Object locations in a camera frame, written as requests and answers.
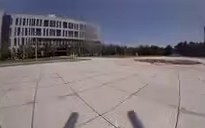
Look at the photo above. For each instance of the white multi-storey building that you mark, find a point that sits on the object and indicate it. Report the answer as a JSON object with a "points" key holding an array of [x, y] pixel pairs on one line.
{"points": [[40, 33]]}

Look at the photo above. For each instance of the pale concrete slab pavement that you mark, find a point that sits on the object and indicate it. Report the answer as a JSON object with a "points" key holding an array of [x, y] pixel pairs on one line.
{"points": [[123, 86]]}

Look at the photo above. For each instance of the row of trees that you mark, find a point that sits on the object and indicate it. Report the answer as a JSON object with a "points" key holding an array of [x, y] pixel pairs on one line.
{"points": [[150, 50]]}

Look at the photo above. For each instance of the dark planting bed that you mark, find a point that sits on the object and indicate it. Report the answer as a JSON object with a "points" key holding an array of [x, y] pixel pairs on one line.
{"points": [[166, 61]]}

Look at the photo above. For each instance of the robot's own part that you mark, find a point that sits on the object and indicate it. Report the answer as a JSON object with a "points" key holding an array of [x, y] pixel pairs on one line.
{"points": [[134, 120], [71, 120]]}

